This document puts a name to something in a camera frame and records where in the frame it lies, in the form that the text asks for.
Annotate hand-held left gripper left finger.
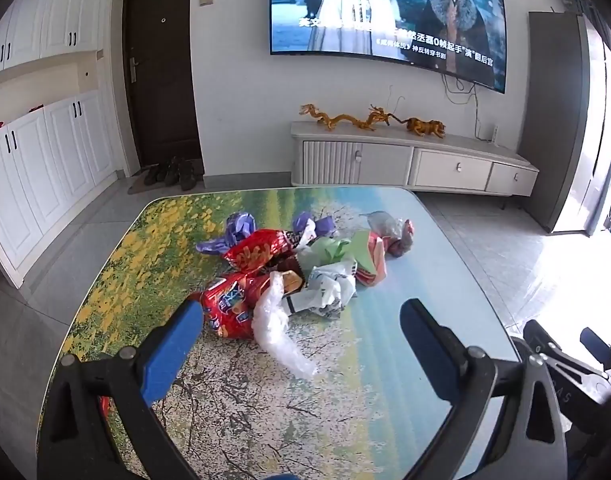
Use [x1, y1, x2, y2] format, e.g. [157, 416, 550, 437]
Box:
[38, 297, 206, 480]

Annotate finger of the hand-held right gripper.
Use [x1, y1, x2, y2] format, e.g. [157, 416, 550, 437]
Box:
[579, 327, 611, 376]
[523, 319, 606, 377]

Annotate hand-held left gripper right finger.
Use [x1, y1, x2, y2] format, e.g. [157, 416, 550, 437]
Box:
[399, 298, 569, 480]

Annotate red snack packet silver label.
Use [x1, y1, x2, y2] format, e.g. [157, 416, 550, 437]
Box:
[188, 274, 281, 341]

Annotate orange red packet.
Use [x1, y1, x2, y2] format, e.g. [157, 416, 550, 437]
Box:
[355, 232, 389, 288]

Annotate small red wrapper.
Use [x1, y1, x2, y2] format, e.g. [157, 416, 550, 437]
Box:
[388, 220, 416, 258]

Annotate clear plastic bag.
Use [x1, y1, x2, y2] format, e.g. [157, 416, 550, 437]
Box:
[252, 271, 319, 378]

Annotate white printed crumpled bag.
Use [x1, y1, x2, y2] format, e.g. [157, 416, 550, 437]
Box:
[285, 262, 359, 321]

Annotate red yellow snack packet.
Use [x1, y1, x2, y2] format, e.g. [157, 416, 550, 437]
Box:
[222, 228, 297, 273]

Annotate clear grey plastic wrapper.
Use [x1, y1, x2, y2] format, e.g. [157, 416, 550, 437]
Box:
[363, 210, 403, 241]

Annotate green paper wrapper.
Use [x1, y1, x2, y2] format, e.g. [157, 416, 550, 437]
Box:
[305, 232, 376, 281]

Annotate purple plastic bag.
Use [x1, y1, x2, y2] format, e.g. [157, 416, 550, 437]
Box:
[195, 211, 258, 256]
[291, 211, 340, 241]

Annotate dark brown packet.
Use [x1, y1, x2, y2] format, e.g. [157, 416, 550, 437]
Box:
[275, 255, 306, 291]

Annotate pairs of dark shoes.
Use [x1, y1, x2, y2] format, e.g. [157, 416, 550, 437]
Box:
[128, 160, 206, 196]

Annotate white plastic bag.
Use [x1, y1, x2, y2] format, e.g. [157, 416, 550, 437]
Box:
[298, 220, 319, 251]

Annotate white television console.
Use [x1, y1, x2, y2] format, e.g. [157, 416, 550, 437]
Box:
[290, 121, 540, 198]

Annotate golden tiger figurine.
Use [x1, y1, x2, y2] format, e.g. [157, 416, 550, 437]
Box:
[404, 117, 446, 139]

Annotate tall grey cabinet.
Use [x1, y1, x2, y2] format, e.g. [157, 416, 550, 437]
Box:
[518, 10, 606, 234]

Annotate white lower cabinet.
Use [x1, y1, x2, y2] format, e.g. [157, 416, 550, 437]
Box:
[0, 91, 120, 289]

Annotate white cabinet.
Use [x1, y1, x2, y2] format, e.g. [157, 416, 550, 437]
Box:
[0, 91, 120, 289]
[0, 0, 108, 78]

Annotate golden dragon figurine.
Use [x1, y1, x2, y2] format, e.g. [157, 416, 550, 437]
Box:
[299, 104, 353, 128]
[353, 105, 401, 132]

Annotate dark brown door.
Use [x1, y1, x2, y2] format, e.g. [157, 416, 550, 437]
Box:
[121, 0, 203, 171]

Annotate white upper cabinet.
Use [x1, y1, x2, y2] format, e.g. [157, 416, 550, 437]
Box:
[0, 0, 108, 78]

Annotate black television cable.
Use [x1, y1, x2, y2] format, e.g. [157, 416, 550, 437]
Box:
[443, 74, 482, 138]

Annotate wall television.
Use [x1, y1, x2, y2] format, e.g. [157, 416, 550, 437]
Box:
[269, 0, 507, 94]

